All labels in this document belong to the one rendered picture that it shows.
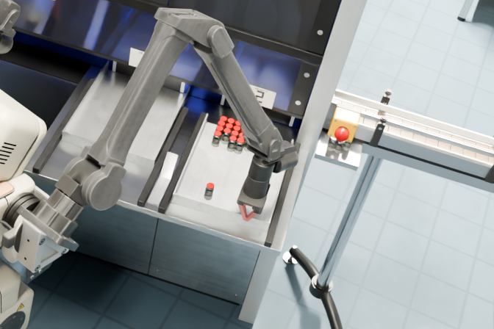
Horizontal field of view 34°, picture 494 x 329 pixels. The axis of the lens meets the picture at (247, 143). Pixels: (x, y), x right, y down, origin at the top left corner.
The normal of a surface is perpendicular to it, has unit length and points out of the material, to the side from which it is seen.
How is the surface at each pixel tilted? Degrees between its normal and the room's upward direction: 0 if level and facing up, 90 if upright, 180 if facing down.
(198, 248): 90
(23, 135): 90
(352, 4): 90
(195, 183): 0
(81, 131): 0
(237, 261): 90
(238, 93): 75
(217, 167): 0
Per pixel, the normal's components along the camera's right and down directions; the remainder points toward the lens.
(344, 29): -0.23, 0.63
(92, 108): 0.19, -0.72
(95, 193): 0.66, 0.39
